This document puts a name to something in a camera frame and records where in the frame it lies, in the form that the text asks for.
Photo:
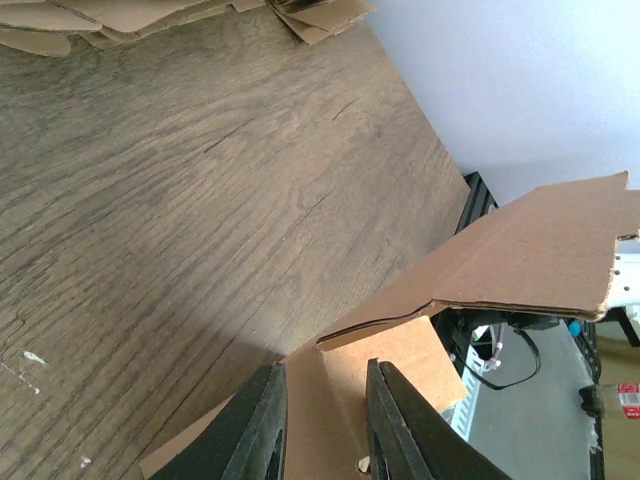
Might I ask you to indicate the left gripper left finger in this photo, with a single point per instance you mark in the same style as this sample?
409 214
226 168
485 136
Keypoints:
246 439

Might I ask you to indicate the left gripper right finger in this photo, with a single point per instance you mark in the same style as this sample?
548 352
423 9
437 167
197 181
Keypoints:
409 439

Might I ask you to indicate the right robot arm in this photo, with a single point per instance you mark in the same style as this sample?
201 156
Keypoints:
455 326

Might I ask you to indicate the stack of flat cardboard sheets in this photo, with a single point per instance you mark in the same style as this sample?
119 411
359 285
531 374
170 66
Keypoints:
43 27

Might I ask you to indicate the light blue slotted cable duct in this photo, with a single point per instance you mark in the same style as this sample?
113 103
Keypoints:
460 416

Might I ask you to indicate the black aluminium frame rail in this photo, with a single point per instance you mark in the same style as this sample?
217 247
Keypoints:
479 203

